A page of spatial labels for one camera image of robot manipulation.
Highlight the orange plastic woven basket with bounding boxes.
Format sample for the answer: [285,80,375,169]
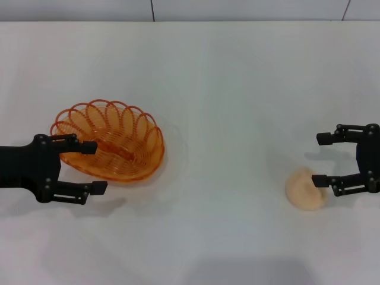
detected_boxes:
[49,99,166,185]

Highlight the pale beige bun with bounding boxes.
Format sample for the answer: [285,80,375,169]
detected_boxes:
[285,166,328,212]

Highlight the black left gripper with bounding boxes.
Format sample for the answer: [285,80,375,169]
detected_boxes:
[0,134,108,206]

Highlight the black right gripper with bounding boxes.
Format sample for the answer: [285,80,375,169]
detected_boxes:
[311,122,380,198]

